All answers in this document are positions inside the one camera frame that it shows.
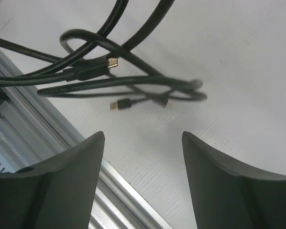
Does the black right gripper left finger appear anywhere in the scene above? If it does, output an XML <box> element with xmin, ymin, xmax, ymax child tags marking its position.
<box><xmin>0</xmin><ymin>131</ymin><xmax>105</xmax><ymax>229</ymax></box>

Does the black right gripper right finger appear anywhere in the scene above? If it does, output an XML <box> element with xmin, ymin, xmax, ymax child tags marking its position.
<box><xmin>182</xmin><ymin>132</ymin><xmax>286</xmax><ymax>229</ymax></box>

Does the round black usb cable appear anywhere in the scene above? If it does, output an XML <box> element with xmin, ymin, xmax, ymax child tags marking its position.
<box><xmin>0</xmin><ymin>0</ymin><xmax>208</xmax><ymax>113</ymax></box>

